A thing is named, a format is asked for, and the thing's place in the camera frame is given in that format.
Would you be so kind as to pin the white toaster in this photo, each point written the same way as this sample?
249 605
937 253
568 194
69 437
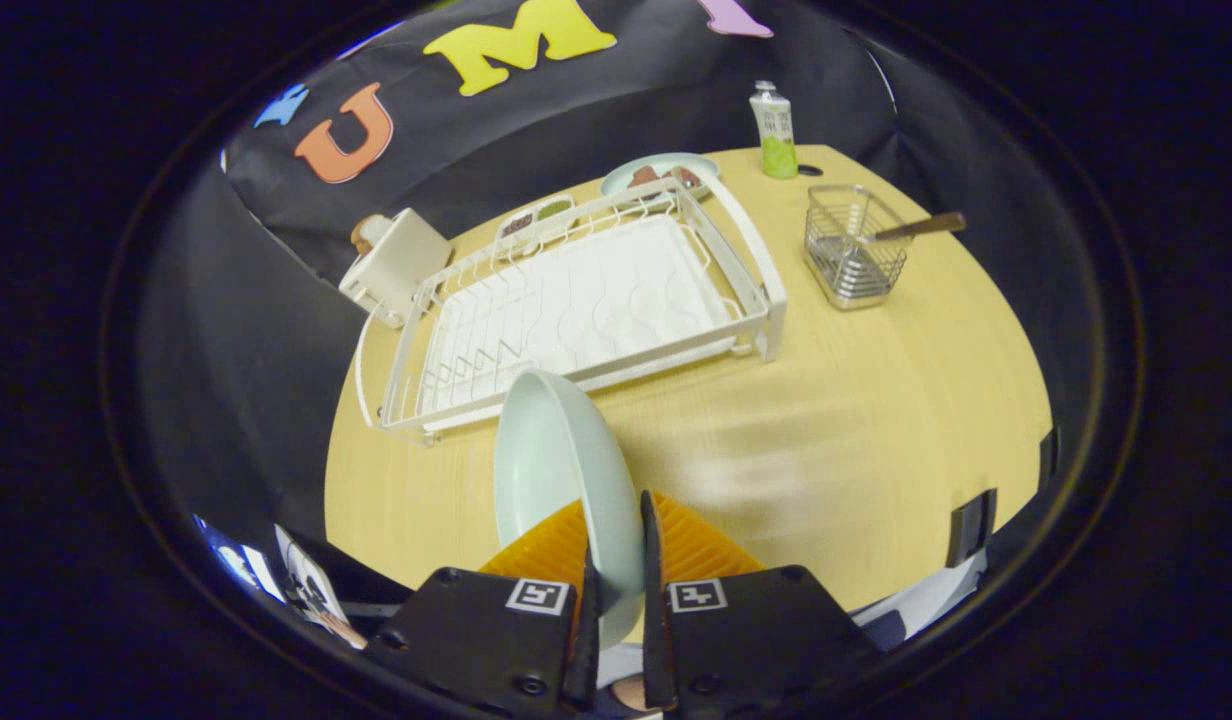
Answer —
396 265

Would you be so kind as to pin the black table edge clamp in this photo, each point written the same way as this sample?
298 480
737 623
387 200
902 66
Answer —
973 528

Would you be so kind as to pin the white dish rack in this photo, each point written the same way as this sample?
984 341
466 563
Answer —
596 290

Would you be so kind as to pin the brown bread slice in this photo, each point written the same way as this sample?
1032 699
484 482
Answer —
364 235

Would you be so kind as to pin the black backdrop cloth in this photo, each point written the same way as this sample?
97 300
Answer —
576 120

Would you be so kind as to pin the green and white bottle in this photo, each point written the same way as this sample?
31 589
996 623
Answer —
776 130

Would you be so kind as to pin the pale green food plate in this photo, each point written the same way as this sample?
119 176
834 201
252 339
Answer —
676 158

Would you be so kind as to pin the white sauce tray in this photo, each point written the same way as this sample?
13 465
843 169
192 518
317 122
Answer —
536 218

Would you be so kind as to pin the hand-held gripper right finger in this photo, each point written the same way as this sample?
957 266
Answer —
766 630

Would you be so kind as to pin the brown meat piece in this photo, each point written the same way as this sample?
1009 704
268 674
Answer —
684 178
643 178

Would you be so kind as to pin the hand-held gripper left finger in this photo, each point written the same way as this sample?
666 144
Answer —
476 630

